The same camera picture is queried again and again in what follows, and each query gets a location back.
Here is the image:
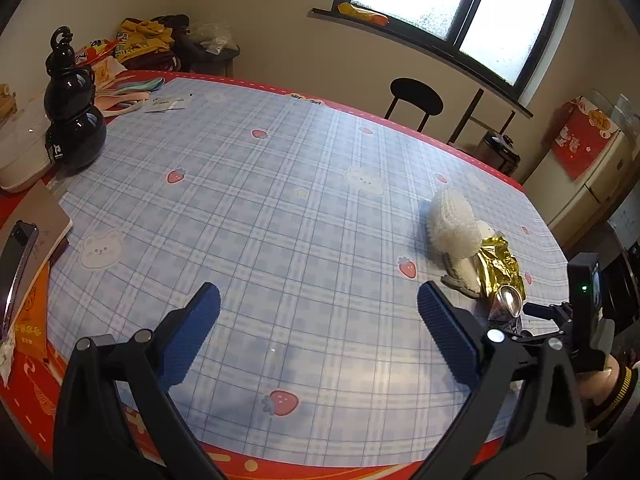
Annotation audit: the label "gold foil wrapper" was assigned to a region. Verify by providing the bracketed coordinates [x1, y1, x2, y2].
[474, 235, 526, 299]

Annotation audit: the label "crushed red drink can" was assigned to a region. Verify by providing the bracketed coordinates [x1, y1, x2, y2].
[487, 285, 523, 336]

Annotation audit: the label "right hand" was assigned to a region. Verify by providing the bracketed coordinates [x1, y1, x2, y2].
[576, 365, 620, 405]

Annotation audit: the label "cream two-door refrigerator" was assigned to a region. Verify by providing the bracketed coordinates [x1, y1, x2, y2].
[524, 101, 637, 248]

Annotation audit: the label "red fridge cover cloth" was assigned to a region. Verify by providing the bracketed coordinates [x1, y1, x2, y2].
[551, 96, 620, 180]

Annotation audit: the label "black electric pressure cooker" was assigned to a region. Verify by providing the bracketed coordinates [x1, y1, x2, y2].
[473, 131, 521, 177]

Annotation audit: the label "brown notebook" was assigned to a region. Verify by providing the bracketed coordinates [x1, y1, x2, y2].
[0, 179, 74, 311]

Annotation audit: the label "black smartphone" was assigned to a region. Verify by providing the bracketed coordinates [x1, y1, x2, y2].
[0, 220, 39, 342]

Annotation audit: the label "white paper packets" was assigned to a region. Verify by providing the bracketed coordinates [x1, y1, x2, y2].
[143, 93, 193, 113]

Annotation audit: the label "black gourd-shaped bottle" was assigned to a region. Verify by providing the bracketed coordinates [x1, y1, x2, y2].
[43, 26, 106, 174]

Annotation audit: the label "white rice cooker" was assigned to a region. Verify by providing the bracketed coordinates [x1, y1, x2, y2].
[0, 93, 53, 193]

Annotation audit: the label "black round stool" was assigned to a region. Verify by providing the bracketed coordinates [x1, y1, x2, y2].
[384, 77, 444, 133]

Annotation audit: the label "black framed window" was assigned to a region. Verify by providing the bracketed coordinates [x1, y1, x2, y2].
[309, 0, 564, 117]

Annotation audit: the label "yellow clothes pile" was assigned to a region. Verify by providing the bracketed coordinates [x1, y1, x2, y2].
[113, 14, 190, 72]

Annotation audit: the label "yellow orange snack bag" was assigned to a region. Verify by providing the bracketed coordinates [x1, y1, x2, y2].
[337, 2, 390, 26]

